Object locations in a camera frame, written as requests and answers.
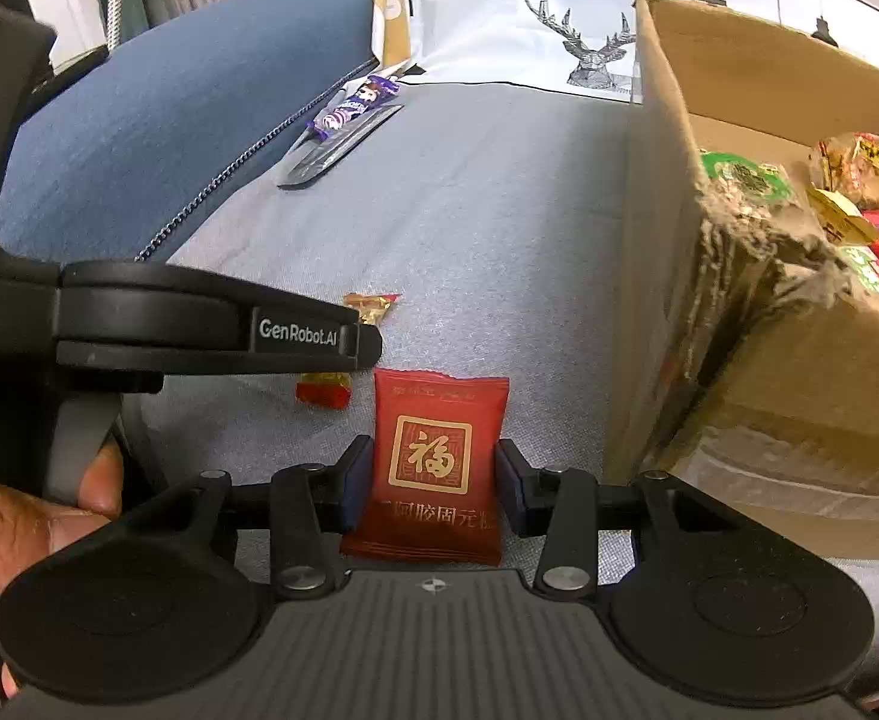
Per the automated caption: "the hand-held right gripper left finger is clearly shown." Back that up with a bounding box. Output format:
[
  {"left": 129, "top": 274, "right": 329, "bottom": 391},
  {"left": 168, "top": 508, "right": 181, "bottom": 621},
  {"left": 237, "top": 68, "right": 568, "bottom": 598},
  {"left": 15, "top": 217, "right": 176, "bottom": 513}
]
[{"left": 135, "top": 436, "right": 376, "bottom": 601}]

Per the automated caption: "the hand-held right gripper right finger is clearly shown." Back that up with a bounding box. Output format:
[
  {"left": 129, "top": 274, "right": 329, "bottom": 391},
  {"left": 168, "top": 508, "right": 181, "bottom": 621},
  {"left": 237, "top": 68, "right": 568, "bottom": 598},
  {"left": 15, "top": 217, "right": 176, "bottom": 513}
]
[{"left": 495, "top": 439, "right": 744, "bottom": 601}]

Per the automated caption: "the red packet with gold square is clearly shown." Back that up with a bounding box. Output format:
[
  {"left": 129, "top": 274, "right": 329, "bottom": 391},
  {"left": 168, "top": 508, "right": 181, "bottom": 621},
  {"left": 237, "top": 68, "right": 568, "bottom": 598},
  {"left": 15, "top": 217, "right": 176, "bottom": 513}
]
[{"left": 339, "top": 369, "right": 511, "bottom": 567}]

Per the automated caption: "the small red snack stick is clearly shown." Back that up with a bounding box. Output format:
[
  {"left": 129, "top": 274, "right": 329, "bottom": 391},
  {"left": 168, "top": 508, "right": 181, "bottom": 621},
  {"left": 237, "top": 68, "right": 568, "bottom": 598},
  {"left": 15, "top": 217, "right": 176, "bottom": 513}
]
[{"left": 295, "top": 371, "right": 352, "bottom": 412}]

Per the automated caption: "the cardboard box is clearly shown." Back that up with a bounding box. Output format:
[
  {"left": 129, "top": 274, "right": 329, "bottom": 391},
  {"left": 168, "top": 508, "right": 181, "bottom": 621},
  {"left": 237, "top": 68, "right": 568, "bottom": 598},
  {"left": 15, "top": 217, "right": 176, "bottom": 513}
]
[{"left": 604, "top": 0, "right": 879, "bottom": 563}]

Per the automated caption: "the round peanut cake packet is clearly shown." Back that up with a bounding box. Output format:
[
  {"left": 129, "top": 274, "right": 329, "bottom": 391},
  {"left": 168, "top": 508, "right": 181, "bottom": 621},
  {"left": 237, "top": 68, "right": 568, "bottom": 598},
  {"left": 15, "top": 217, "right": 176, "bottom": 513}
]
[{"left": 698, "top": 150, "right": 800, "bottom": 203}]

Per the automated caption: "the rice cracker bag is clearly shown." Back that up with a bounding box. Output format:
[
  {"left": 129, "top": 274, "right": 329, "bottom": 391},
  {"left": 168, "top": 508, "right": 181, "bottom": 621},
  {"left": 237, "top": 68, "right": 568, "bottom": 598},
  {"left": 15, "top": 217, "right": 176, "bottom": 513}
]
[{"left": 809, "top": 131, "right": 879, "bottom": 215}]

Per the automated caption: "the person's left hand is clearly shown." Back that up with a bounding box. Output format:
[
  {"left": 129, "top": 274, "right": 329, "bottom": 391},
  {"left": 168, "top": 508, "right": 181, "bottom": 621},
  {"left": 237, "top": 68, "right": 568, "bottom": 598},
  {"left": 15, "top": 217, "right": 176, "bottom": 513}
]
[{"left": 0, "top": 439, "right": 127, "bottom": 700}]

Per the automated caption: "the small gold wrapped candy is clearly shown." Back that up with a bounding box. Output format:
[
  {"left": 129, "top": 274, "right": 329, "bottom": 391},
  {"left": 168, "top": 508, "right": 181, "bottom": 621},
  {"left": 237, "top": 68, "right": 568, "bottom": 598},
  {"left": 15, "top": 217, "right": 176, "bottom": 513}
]
[{"left": 341, "top": 291, "right": 403, "bottom": 327}]

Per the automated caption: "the dark silver snack packet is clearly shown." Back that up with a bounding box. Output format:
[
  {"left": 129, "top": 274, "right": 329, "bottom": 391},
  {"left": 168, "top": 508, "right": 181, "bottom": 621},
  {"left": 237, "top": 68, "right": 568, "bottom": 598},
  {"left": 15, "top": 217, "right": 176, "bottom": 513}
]
[{"left": 276, "top": 103, "right": 406, "bottom": 191}]

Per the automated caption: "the purple snack packet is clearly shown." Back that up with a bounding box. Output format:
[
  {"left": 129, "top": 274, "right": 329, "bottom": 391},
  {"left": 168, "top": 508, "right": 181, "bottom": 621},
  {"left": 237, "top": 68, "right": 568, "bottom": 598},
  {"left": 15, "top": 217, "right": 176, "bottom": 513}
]
[{"left": 311, "top": 69, "right": 404, "bottom": 142}]

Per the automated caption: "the white ball snack packet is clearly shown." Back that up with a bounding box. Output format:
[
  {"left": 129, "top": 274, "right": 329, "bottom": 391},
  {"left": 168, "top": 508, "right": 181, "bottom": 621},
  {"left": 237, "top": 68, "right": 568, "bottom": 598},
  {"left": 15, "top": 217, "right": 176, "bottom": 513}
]
[{"left": 836, "top": 244, "right": 879, "bottom": 301}]

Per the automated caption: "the deer print pillow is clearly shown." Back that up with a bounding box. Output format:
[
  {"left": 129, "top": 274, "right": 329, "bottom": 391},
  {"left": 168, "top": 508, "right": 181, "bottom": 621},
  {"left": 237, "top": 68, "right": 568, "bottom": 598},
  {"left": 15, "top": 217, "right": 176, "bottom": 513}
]
[{"left": 353, "top": 0, "right": 879, "bottom": 102}]

